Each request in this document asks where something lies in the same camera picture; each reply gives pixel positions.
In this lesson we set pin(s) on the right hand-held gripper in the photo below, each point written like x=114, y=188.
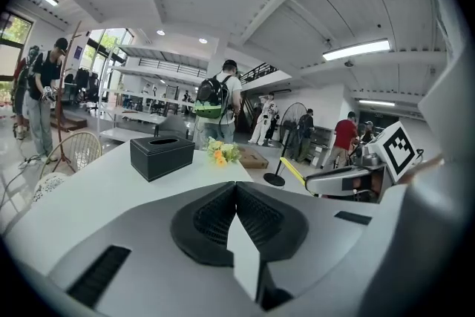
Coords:
x=397, y=148

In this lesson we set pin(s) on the flat cardboard box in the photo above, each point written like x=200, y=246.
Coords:
x=254, y=159

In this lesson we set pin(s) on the person's right forearm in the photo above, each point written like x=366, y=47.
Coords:
x=426, y=167

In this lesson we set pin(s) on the yellow and white flower bouquet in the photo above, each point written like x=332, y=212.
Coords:
x=222, y=152

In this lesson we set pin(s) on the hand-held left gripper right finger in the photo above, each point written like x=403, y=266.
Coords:
x=274, y=230

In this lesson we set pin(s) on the grey chair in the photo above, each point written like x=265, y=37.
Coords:
x=172, y=126

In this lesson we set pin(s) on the black tissue box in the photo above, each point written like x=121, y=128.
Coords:
x=161, y=157

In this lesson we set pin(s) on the black pedestal fan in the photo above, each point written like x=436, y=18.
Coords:
x=291, y=122

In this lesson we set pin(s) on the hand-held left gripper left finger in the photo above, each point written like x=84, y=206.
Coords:
x=200, y=230

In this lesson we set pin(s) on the wooden coat rack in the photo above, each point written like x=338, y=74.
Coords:
x=63, y=104

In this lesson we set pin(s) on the floral seat cushion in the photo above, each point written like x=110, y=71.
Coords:
x=48, y=186

